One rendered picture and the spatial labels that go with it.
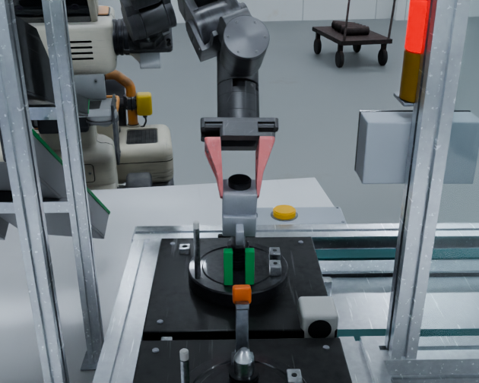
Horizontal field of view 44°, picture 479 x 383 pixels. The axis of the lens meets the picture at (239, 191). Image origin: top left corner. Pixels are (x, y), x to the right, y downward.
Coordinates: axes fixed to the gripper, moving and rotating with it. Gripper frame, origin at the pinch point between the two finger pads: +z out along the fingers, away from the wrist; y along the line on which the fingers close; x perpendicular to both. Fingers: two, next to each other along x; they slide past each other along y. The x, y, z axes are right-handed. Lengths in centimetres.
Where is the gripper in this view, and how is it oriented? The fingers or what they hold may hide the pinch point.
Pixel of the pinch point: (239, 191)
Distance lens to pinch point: 78.9
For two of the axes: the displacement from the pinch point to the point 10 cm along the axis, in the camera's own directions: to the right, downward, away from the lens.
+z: 0.1, 9.8, -2.2
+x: -0.5, 2.2, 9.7
